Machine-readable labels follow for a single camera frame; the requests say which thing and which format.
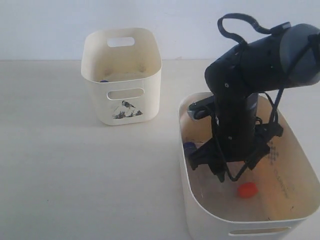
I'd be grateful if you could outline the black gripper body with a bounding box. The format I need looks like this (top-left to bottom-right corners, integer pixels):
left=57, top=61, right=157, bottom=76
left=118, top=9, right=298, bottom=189
left=210, top=121, right=284, bottom=175

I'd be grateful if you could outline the orange-capped clear tube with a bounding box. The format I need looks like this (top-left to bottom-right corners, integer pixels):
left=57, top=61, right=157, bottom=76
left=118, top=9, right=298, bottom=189
left=237, top=182, right=259, bottom=199

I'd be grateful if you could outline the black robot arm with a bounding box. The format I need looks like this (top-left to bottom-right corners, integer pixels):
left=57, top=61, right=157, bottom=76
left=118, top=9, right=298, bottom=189
left=187, top=23, right=320, bottom=182

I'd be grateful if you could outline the large cream plastic bin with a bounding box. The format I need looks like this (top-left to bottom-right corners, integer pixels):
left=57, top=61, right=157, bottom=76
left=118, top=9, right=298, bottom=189
left=178, top=92, right=320, bottom=240

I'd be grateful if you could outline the small cream plastic bin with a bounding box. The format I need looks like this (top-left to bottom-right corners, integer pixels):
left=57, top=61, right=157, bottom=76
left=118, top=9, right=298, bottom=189
left=81, top=27, right=162, bottom=126

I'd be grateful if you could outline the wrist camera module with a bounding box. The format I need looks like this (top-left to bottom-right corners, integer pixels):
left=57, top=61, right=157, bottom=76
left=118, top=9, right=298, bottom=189
left=187, top=96, right=215, bottom=120

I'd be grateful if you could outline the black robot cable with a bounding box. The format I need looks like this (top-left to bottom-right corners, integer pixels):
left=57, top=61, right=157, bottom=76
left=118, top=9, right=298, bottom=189
left=211, top=13, right=313, bottom=183

